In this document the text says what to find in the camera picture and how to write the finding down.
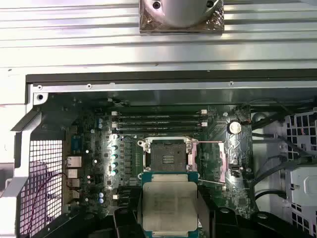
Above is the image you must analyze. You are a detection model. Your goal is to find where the silver coin battery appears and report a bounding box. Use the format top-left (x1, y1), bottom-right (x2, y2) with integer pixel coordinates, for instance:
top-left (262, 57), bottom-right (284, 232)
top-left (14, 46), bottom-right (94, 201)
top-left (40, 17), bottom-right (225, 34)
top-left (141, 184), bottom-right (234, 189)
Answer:
top-left (227, 120), bottom-right (242, 134)

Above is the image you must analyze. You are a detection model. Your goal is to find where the green motherboard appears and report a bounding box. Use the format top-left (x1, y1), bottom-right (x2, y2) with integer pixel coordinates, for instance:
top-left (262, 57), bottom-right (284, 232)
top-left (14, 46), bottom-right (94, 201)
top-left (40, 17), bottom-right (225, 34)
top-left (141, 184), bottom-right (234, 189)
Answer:
top-left (61, 98), bottom-right (255, 224)

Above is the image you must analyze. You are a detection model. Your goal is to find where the CPU socket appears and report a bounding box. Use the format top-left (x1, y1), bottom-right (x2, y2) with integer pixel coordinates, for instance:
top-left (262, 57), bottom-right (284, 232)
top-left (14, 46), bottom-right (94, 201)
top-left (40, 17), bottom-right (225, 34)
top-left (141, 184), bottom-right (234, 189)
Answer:
top-left (137, 137), bottom-right (199, 175)

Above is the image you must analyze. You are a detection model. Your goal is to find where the black RAM slot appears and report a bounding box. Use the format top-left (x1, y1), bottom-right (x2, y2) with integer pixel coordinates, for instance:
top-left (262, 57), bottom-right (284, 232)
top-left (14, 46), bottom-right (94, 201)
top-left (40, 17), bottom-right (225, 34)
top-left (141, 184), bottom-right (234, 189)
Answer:
top-left (116, 117), bottom-right (203, 122)
top-left (111, 110), bottom-right (208, 118)
top-left (116, 126), bottom-right (203, 132)
top-left (111, 121), bottom-right (209, 127)

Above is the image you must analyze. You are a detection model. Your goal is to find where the metal socket cover frame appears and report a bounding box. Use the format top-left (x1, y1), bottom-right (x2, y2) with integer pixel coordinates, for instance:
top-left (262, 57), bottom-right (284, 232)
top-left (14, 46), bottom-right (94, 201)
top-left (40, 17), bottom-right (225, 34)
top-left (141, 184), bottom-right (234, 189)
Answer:
top-left (187, 140), bottom-right (230, 185)

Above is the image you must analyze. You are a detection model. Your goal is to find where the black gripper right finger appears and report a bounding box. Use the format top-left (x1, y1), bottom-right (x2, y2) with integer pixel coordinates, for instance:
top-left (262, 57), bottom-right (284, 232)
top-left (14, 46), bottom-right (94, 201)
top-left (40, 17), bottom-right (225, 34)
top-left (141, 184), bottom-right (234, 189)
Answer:
top-left (197, 184), bottom-right (240, 238)

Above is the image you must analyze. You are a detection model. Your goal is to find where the black and silver PC case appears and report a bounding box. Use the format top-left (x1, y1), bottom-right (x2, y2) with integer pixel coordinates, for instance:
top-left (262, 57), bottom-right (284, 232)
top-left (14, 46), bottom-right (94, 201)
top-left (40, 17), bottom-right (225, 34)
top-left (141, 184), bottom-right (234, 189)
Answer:
top-left (0, 66), bottom-right (317, 238)

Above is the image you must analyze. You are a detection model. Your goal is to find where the silver CPU with green edge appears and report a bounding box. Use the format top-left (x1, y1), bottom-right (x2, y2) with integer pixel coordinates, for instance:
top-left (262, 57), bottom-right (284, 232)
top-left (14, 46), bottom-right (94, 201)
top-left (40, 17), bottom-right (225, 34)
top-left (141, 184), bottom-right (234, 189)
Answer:
top-left (138, 171), bottom-right (200, 238)

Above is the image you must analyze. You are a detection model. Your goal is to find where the silver metal drive cage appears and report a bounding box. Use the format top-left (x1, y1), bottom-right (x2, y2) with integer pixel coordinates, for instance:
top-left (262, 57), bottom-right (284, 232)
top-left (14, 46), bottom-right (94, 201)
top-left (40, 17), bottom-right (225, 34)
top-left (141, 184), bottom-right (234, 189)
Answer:
top-left (284, 106), bottom-right (317, 238)

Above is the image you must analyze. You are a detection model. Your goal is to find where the thick black cable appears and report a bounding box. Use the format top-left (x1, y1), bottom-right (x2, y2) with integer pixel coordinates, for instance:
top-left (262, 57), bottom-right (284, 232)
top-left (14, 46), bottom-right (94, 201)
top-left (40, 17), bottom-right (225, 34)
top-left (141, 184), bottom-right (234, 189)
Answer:
top-left (251, 148), bottom-right (293, 206)

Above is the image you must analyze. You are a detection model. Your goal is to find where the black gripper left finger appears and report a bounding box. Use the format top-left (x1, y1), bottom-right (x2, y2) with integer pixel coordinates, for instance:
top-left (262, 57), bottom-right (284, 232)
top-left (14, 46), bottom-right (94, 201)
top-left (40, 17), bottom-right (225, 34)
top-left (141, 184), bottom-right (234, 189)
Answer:
top-left (112, 185), bottom-right (145, 238)

